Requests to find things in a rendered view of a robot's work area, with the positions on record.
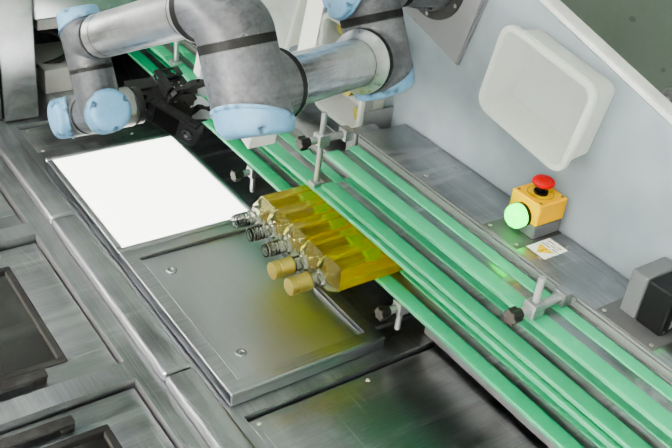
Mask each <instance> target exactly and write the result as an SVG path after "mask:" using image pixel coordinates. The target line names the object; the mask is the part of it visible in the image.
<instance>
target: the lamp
mask: <svg viewBox="0 0 672 448"><path fill-rule="evenodd" d="M504 217H505V220H506V222H507V224H508V225H509V226H510V227H512V228H515V229H517V228H521V227H526V226H528V225H529V224H530V222H531V219H532V215H531V211H530V209H529V207H528V206H527V205H526V204H525V203H524V202H516V203H514V204H512V205H509V206H508V207H507V208H506V210H505V213H504Z"/></svg>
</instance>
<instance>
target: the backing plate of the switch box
mask: <svg viewBox="0 0 672 448"><path fill-rule="evenodd" d="M623 298H624V297H623ZM623 298H621V299H619V300H616V301H614V302H612V303H609V304H607V305H605V306H602V307H600V308H598V309H596V310H597V311H598V312H599V313H601V314H602V315H603V316H605V317H606V318H607V319H609V320H610V321H611V322H613V323H614V324H615V325H617V326H618V327H619V328H621V329H622V330H623V331H625V332H626V333H627V334H629V335H630V336H631V337H633V338H634V339H635V340H637V341H638V342H639V343H641V344H642V345H643V346H645V347H646V348H647V349H649V350H650V351H651V352H652V351H654V350H657V349H659V348H661V347H663V346H665V345H667V344H669V343H671V342H672V331H670V332H668V333H666V334H664V335H662V336H657V335H656V334H654V333H653V332H652V331H650V330H649V329H648V328H646V327H645V326H644V325H642V324H641V323H639V322H638V321H637V320H636V318H633V317H631V316H630V315H628V314H627V313H626V312H624V311H623V310H622V309H621V308H620V306H621V303H622V300H623Z"/></svg>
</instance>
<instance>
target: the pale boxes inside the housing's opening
mask: <svg viewBox="0 0 672 448"><path fill-rule="evenodd" d="M34 27H35V28H36V29H37V30H38V31H40V30H48V29H56V28H58V24H57V19H56V18H53V19H45V20H34ZM35 53H36V65H37V64H38V66H39V70H38V71H37V84H38V85H39V87H40V88H41V89H42V90H43V91H44V92H45V93H46V94H50V93H56V92H62V91H68V90H73V87H72V83H71V79H70V75H69V70H68V66H67V62H66V60H64V61H63V62H61V63H56V64H44V62H47V61H50V60H52V59H55V58H57V57H59V56H61V55H62V54H63V53H64V50H63V46H62V42H61V41H57V42H49V43H42V44H35Z"/></svg>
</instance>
